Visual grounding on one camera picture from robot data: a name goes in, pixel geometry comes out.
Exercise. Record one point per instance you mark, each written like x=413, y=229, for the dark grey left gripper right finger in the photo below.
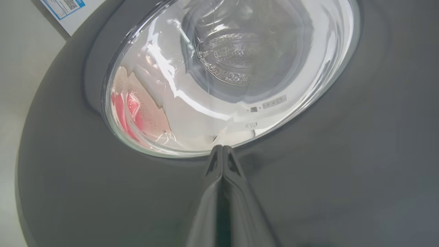
x=241, y=212

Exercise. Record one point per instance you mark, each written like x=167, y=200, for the blue white energy label sticker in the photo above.
x=61, y=7

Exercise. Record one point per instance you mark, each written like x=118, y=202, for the white washing machine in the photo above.
x=79, y=24

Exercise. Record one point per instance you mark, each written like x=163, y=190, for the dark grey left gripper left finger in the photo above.
x=207, y=206

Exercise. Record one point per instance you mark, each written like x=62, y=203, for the black glass washing machine door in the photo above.
x=325, y=154

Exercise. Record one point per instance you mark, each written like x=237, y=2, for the steel washing machine drum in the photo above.
x=233, y=58

